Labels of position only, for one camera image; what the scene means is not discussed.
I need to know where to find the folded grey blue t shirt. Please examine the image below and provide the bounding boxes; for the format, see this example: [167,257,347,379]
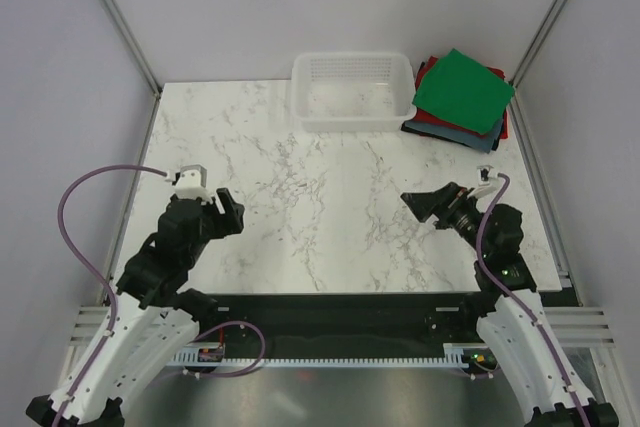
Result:
[401,120,501,153]

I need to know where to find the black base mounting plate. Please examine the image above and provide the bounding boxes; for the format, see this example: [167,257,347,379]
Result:
[174,290,498,360]

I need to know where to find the white plastic basket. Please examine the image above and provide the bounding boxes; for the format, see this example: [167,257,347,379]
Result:
[290,51,417,133]

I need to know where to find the left aluminium frame post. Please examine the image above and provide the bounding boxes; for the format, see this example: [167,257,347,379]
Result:
[98,0,162,99]

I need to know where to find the right aluminium frame post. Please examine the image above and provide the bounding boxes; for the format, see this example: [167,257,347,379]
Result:
[509,0,601,88]

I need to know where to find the folded dark red t shirt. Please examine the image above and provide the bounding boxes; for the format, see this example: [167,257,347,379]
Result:
[500,110,509,140]

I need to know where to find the aluminium extrusion rail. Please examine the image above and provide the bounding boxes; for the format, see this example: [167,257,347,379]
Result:
[68,306,614,348]

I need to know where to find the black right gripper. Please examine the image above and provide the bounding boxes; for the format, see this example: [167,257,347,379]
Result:
[400,181,491,257]

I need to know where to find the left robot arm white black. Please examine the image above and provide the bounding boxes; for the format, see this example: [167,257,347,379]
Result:
[26,188,245,426]

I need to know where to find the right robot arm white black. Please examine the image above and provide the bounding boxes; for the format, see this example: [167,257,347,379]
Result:
[401,174,620,426]

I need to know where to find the aluminium frame post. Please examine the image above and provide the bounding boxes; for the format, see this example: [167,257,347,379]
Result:
[509,0,601,88]
[98,0,162,99]

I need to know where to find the green t shirt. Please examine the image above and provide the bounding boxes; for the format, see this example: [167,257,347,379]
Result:
[413,49,515,134]

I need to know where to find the white slotted cable duct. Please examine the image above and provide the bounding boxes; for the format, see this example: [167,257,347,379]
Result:
[167,344,497,369]

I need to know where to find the folded black t shirt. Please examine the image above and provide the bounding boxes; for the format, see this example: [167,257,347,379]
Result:
[399,55,501,152]

